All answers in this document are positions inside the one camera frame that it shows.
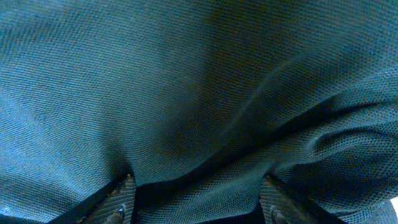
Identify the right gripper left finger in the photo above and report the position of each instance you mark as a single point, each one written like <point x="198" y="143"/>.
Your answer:
<point x="117" y="207"/>

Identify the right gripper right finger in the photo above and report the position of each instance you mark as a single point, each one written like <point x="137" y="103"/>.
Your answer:
<point x="280" y="205"/>

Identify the black t-shirt with logo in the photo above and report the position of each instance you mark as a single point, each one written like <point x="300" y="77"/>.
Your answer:
<point x="196" y="101"/>

